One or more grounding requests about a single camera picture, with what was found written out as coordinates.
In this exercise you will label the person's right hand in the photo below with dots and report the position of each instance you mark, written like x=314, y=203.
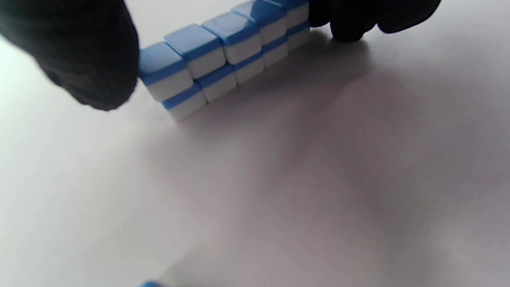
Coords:
x=79, y=52

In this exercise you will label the blue mahjong tile wall row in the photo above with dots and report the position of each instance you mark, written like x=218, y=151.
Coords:
x=223, y=52
x=150, y=284

